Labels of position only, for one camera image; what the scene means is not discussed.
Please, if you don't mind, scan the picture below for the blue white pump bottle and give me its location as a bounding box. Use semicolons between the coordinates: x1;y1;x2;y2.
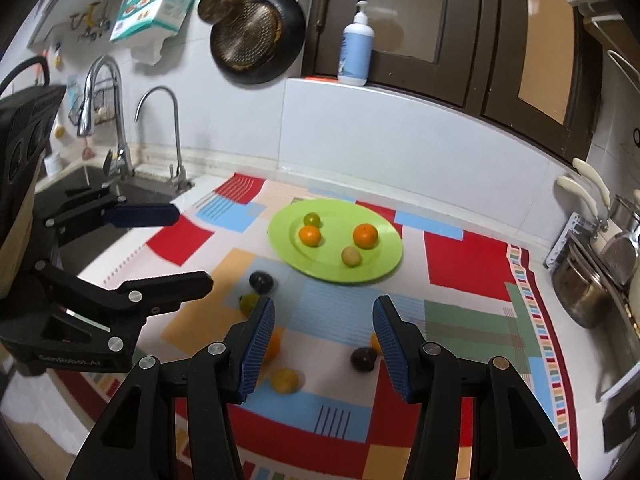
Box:
337;0;375;87

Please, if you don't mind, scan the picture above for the small brass saucepan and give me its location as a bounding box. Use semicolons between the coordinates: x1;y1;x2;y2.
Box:
198;0;246;25

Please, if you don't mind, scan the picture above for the metal dish rack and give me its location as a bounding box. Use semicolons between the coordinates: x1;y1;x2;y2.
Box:
544;212;639;401

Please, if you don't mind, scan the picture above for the pull-down chrome faucet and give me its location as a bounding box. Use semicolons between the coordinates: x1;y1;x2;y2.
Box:
77;54;134;180

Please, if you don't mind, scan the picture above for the brown round fruit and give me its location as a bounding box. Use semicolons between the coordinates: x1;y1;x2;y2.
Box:
341;246;362;268
270;368;300;394

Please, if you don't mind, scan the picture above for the gooseneck chrome faucet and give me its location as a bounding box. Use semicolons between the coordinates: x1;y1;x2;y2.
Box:
133;84;194;192

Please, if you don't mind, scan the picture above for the stainless steel sink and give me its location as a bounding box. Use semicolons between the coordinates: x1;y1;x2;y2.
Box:
35;166;177;275

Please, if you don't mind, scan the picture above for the metal skimmer ladle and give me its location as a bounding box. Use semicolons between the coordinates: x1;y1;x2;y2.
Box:
600;221;639;287

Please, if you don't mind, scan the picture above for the teal white paper box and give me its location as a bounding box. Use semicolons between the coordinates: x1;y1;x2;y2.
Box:
110;0;194;46

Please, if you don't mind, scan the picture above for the green fruit with stem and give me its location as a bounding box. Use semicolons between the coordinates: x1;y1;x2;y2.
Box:
239;292;260;318

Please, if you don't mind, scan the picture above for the black frying pan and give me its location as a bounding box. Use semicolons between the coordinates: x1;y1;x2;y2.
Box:
209;0;306;86

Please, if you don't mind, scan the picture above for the yellow orange fruit right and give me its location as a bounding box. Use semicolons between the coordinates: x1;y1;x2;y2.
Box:
370;333;382;356

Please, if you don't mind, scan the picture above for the cream pan handle lower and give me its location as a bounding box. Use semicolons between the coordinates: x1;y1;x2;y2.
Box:
555;176;599;220

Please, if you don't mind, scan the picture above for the colourful patchwork table mat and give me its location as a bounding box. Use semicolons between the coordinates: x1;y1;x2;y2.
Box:
79;174;578;479

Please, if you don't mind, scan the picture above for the green lime fruit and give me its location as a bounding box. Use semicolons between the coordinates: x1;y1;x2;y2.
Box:
303;212;321;228

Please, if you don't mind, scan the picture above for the cream pan handle upper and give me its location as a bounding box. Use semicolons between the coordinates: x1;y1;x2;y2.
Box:
572;157;612;208

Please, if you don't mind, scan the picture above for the green plate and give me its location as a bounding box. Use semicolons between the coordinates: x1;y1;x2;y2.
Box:
267;198;404;284

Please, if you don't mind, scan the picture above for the small orange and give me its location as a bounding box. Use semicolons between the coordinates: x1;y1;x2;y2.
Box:
298;226;322;247

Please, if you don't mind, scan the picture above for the steel cooking pot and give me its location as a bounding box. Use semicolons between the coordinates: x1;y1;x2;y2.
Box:
552;240;614;330

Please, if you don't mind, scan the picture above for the wire sponge basket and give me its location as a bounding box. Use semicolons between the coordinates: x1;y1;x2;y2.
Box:
67;76;116;127

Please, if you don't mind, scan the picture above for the large orange with stem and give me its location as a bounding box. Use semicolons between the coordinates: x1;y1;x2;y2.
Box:
262;327;282;365

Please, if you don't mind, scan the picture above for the dark brown window frame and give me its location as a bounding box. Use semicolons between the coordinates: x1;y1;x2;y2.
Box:
303;0;603;162

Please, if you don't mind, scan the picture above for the dark plum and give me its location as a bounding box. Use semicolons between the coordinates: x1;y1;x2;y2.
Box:
350;347;378;373
248;271;274;295

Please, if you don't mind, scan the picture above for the cream pan handle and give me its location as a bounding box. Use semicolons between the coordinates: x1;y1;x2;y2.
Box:
555;176;599;220
572;157;612;208

